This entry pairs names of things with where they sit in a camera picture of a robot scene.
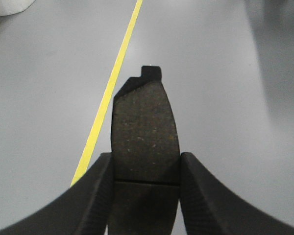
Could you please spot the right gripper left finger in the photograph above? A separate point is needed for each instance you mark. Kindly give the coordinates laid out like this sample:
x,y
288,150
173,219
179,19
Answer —
x,y
82,210

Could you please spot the yellow floor tape line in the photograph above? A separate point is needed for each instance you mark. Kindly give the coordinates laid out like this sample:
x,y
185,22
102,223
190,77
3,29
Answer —
x,y
102,110

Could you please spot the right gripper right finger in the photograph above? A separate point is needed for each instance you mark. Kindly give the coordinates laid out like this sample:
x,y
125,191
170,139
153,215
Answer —
x,y
210,208

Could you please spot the brake pad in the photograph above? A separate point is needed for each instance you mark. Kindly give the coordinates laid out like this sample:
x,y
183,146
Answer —
x,y
146,156

